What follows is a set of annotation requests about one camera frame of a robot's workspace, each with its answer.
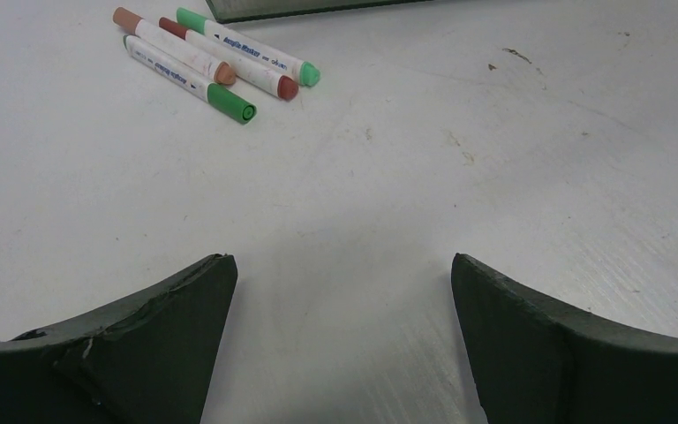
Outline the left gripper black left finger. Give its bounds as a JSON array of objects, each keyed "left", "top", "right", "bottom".
[{"left": 0, "top": 254, "right": 237, "bottom": 423}]

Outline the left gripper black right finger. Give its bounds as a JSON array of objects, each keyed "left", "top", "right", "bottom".
[{"left": 451, "top": 254, "right": 678, "bottom": 423}]

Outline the dark green cap marker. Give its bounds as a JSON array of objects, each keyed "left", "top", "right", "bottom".
[{"left": 123, "top": 35, "right": 257, "bottom": 124}]

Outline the brown marker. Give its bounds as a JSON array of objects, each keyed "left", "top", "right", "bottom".
[{"left": 158, "top": 17, "right": 299, "bottom": 101}]

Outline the tan cap marker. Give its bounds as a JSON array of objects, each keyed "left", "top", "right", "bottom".
[{"left": 112, "top": 7, "right": 237, "bottom": 86}]

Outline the clear grey drawer box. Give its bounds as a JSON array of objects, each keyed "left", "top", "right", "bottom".
[{"left": 206, "top": 0, "right": 418, "bottom": 23}]

